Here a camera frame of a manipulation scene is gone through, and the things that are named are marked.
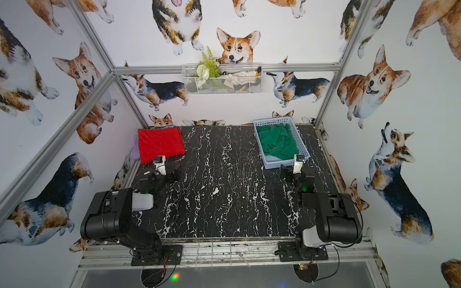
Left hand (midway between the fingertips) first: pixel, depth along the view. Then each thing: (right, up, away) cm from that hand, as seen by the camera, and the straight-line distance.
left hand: (172, 162), depth 94 cm
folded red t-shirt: (-10, +11, +16) cm, 22 cm away
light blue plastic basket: (+53, 0, +1) cm, 53 cm away
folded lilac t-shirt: (-27, +4, +12) cm, 30 cm away
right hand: (+61, 0, -1) cm, 61 cm away
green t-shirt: (+58, +11, +16) cm, 61 cm away
